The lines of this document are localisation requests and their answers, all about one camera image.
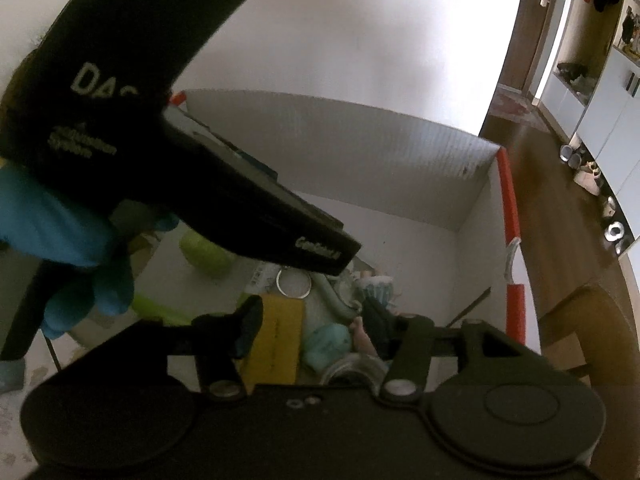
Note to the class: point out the pink blue toy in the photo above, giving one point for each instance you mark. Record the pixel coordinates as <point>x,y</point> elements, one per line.
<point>367,342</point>

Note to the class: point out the blue gloved left hand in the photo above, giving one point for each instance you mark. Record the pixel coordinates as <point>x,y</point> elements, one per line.
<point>35,222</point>

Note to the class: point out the white wall cabinet unit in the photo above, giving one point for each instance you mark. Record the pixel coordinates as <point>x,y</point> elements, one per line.
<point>592,94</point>

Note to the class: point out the brown door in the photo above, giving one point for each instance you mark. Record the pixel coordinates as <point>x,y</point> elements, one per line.
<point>529,27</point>

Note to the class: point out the toothpick jar green lid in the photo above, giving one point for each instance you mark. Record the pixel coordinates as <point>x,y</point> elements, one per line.
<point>205,256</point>

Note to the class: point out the correction tape dispenser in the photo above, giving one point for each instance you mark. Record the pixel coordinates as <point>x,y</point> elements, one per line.
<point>339,299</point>

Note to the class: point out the wooden chair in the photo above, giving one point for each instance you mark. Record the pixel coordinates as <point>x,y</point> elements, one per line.
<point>591,333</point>

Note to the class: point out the shoes on floor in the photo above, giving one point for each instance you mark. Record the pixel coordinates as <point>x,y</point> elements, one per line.
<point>588,175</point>

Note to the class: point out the teal round toy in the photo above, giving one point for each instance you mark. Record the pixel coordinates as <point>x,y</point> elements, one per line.
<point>326,345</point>

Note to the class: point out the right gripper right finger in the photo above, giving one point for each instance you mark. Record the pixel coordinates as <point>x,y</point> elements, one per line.
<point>404,341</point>

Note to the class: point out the clear plastic jar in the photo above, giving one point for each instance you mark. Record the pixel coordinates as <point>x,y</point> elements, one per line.
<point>370,369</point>

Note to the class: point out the green tube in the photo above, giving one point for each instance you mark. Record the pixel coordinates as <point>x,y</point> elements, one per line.
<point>147,309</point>

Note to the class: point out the yellow small box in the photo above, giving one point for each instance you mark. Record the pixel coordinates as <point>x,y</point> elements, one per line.
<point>274,356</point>

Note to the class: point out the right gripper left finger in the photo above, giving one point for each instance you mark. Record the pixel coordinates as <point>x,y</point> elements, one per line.
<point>220,341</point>

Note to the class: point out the red cardboard box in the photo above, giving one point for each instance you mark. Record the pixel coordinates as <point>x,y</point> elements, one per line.
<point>428,204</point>

